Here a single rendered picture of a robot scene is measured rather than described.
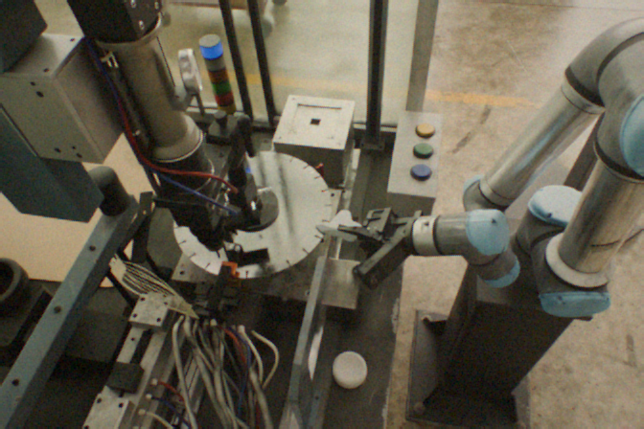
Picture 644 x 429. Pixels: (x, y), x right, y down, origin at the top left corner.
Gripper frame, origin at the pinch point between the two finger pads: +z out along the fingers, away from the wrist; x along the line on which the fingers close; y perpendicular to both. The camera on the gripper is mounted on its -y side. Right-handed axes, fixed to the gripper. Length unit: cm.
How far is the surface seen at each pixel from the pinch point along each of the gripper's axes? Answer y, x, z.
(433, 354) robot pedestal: 23, -89, 23
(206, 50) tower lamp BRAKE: 22, 42, 17
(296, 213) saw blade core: 2.4, 10.0, 4.1
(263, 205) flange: 1.1, 14.7, 9.3
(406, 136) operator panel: 36.9, -1.7, -5.4
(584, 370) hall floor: 37, -117, -20
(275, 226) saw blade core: -2.2, 11.4, 6.3
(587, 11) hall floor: 276, -108, -10
